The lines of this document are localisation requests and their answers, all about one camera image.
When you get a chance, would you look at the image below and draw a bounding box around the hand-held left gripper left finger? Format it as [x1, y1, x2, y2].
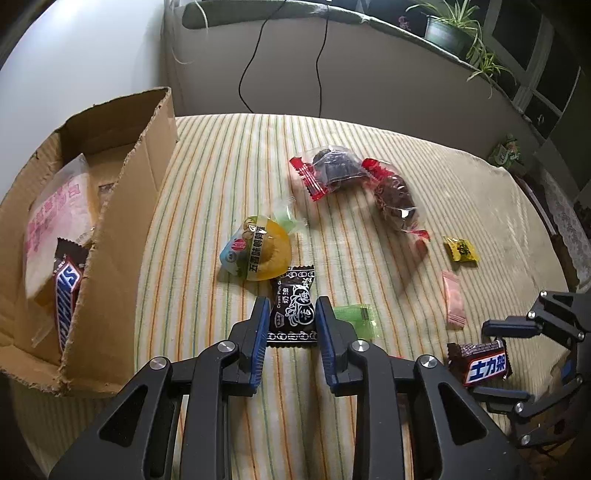
[48, 296, 271, 480]

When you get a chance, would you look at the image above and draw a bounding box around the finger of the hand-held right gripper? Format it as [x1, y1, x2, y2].
[471, 342, 586, 449]
[481, 291, 591, 344]

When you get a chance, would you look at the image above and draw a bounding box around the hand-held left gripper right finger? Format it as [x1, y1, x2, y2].
[315, 295, 546, 480]

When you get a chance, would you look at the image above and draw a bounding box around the brown chocolate bar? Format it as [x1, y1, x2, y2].
[446, 338, 514, 387]
[52, 237, 90, 354]

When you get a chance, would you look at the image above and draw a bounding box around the black candy packet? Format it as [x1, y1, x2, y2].
[265, 265, 319, 347]

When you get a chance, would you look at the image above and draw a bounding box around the yellow candy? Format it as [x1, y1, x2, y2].
[443, 235, 479, 264]

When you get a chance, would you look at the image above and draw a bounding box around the yellow jelly cup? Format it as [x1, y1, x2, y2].
[219, 215, 293, 282]

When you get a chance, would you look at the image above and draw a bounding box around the brown cardboard box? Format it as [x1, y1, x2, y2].
[0, 87, 179, 398]

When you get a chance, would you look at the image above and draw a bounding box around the clear dried fruit packet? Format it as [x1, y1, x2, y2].
[362, 158, 430, 241]
[289, 145, 370, 202]

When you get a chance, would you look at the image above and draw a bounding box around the pink wrapped candy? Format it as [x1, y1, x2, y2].
[441, 271, 467, 330]

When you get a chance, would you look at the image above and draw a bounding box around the white lace cloth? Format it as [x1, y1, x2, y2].
[540, 171, 591, 278]

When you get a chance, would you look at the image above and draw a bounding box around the light green wrapped candy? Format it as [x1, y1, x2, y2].
[272, 196, 309, 232]

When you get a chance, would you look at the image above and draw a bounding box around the green printed packet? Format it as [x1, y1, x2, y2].
[489, 134, 522, 169]

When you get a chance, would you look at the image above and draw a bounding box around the striped cloth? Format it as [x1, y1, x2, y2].
[9, 113, 573, 480]

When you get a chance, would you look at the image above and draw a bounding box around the pink and white snack bag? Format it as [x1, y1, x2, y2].
[24, 154, 100, 301]

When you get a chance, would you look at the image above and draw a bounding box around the potted green plant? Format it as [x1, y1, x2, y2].
[406, 0, 515, 88]

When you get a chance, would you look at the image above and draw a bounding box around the black cable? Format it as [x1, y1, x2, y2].
[239, 0, 278, 114]
[316, 9, 329, 116]

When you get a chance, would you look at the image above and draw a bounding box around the window frame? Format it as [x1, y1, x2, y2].
[480, 0, 591, 144]

